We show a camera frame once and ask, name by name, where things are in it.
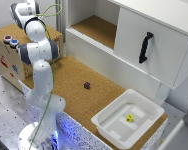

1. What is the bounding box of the purple block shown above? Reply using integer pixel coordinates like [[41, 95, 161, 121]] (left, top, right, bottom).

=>
[[83, 82, 92, 90]]

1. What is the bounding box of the yellow block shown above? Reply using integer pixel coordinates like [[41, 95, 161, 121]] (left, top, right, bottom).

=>
[[126, 113, 134, 123]]

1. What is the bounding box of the white cabinet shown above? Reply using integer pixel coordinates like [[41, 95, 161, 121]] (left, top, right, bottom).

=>
[[64, 0, 188, 106]]

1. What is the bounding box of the white plastic box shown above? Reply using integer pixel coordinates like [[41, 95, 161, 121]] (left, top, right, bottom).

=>
[[90, 88, 166, 150]]

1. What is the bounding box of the white sliding door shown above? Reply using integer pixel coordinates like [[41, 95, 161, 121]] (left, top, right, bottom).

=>
[[112, 6, 188, 90]]

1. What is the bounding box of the blue button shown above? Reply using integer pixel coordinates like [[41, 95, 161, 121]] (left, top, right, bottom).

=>
[[9, 38, 20, 49]]

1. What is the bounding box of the wooden drawer box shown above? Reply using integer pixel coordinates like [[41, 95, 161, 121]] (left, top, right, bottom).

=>
[[0, 22, 65, 92]]

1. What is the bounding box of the red button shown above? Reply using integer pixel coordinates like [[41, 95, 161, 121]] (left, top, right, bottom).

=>
[[2, 34, 13, 45]]

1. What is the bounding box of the green cable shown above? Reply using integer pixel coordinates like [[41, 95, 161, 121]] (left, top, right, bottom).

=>
[[27, 3, 64, 150]]

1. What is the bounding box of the black door handle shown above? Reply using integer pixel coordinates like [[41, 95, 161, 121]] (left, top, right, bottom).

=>
[[138, 31, 155, 65]]

